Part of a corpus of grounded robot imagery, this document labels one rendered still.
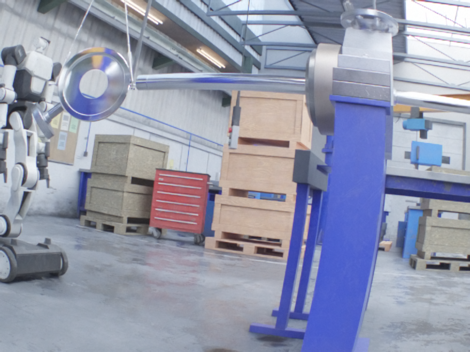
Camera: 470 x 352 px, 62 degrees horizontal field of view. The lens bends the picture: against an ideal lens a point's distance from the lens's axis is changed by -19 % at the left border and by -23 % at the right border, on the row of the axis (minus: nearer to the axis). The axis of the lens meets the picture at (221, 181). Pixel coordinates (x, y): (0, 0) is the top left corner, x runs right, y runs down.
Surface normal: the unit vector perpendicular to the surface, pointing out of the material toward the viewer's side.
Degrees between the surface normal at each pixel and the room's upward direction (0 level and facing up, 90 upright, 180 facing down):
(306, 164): 90
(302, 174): 90
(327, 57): 67
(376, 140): 90
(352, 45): 45
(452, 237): 90
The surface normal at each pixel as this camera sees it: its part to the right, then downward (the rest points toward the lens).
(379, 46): -0.17, -0.76
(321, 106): -0.36, 0.53
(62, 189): 0.92, 0.10
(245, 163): -0.40, -0.08
